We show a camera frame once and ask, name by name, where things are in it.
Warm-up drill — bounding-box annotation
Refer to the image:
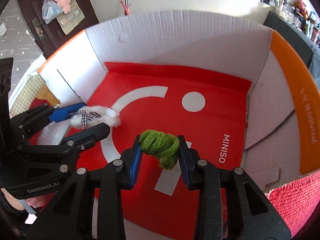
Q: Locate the clear plastic bag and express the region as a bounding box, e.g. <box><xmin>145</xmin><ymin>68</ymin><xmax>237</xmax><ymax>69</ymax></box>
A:
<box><xmin>42</xmin><ymin>0</ymin><xmax>62</xmax><ymax>24</ymax></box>

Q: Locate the blue cloth covered desk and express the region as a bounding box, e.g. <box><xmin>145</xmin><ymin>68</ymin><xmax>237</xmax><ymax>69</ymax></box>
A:
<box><xmin>263</xmin><ymin>11</ymin><xmax>320</xmax><ymax>89</ymax></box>

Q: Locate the green yarn scrunchie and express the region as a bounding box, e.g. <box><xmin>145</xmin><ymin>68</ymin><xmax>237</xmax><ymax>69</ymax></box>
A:
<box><xmin>140</xmin><ymin>129</ymin><xmax>180</xmax><ymax>170</ymax></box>

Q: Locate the dark brown door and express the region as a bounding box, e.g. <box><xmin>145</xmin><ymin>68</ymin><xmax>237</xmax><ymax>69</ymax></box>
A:
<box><xmin>17</xmin><ymin>0</ymin><xmax>99</xmax><ymax>58</ymax></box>

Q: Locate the orange white cardboard box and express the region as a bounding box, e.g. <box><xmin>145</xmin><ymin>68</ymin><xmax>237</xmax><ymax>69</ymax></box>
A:
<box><xmin>37</xmin><ymin>10</ymin><xmax>320</xmax><ymax>240</ymax></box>

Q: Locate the red miniso bag liner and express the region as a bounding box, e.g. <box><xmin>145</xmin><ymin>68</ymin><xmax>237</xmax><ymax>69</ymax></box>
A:
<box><xmin>77</xmin><ymin>62</ymin><xmax>252</xmax><ymax>239</ymax></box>

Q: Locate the person's hand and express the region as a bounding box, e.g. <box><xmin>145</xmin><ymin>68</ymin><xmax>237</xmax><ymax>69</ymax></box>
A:
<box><xmin>1</xmin><ymin>188</ymin><xmax>46</xmax><ymax>211</ymax></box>

